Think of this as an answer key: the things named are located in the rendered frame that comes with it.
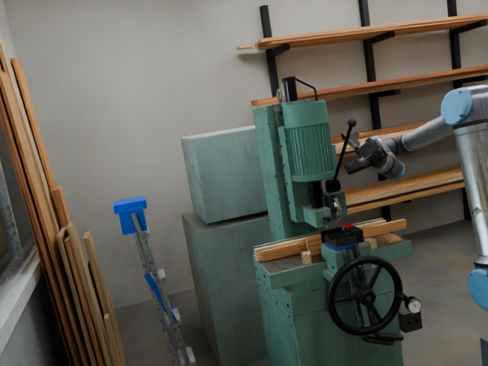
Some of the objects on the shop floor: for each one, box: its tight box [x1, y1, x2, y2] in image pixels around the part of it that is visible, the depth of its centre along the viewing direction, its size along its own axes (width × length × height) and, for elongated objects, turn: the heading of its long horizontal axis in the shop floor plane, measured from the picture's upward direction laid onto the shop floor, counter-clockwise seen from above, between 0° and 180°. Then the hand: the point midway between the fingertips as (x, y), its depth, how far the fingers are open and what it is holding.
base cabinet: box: [255, 272, 404, 366], centre depth 208 cm, size 45×58×71 cm
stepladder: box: [113, 196, 197, 366], centre depth 236 cm, size 27×25×116 cm
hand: (347, 147), depth 176 cm, fingers open, 14 cm apart
